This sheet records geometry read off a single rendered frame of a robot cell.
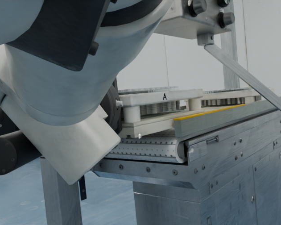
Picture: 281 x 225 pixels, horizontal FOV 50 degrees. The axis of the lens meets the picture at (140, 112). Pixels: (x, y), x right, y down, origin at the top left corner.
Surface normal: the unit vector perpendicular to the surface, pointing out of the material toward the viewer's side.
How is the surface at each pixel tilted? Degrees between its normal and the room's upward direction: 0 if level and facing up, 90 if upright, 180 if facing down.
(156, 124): 90
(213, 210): 90
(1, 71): 72
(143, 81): 90
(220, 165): 90
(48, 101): 150
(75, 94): 161
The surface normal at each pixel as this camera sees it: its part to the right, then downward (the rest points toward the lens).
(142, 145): -0.60, -0.33
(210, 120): 0.78, -0.04
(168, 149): -0.63, -0.08
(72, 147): -0.03, 0.00
